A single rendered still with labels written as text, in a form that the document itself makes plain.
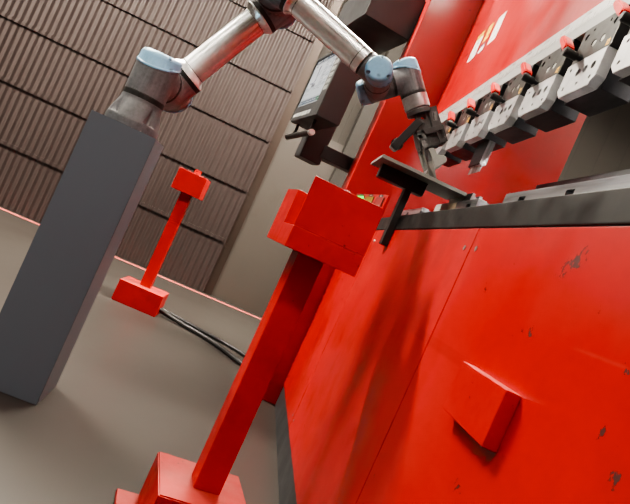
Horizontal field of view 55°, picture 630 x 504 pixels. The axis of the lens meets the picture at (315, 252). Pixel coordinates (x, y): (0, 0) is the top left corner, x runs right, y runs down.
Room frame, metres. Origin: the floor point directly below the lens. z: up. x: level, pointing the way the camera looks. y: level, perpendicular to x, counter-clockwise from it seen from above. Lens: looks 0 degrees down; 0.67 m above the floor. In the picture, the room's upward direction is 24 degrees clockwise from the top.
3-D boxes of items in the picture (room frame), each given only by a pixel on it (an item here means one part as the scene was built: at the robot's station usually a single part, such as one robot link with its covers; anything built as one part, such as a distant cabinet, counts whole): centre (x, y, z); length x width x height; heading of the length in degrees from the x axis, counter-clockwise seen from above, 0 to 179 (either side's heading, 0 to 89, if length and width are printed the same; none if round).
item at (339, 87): (2.92, 0.27, 1.42); 0.45 x 0.12 x 0.36; 19
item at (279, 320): (1.29, 0.01, 0.39); 0.06 x 0.06 x 0.54; 16
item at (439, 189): (1.76, -0.18, 1.00); 0.26 x 0.18 x 0.01; 95
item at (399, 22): (2.99, 0.20, 1.52); 0.51 x 0.25 x 0.85; 19
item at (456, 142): (2.00, -0.31, 1.26); 0.15 x 0.09 x 0.17; 5
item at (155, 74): (1.68, 0.61, 0.94); 0.13 x 0.12 x 0.14; 177
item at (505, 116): (1.60, -0.34, 1.26); 0.15 x 0.09 x 0.17; 5
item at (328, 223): (1.29, 0.01, 0.75); 0.20 x 0.16 x 0.18; 16
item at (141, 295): (3.34, 0.78, 0.42); 0.25 x 0.20 x 0.83; 95
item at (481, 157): (1.78, -0.33, 1.13); 0.10 x 0.02 x 0.10; 5
